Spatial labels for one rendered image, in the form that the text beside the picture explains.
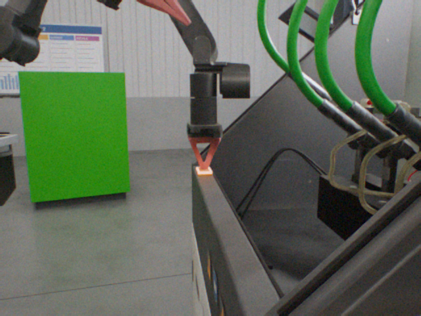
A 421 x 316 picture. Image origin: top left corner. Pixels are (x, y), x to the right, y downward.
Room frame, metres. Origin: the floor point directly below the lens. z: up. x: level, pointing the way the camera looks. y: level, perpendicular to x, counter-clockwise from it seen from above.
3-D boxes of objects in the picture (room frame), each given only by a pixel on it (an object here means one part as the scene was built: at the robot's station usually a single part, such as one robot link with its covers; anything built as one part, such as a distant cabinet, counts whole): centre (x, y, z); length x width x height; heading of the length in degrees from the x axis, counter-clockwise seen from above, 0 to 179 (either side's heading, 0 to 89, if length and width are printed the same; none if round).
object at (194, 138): (0.79, 0.02, 1.01); 0.07 x 0.07 x 0.09; 8
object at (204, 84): (0.78, 0.01, 1.14); 0.07 x 0.06 x 0.07; 85
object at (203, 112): (0.78, 0.02, 1.08); 0.10 x 0.07 x 0.07; 8
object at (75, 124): (3.88, 1.47, 0.65); 0.95 x 0.86 x 1.30; 115
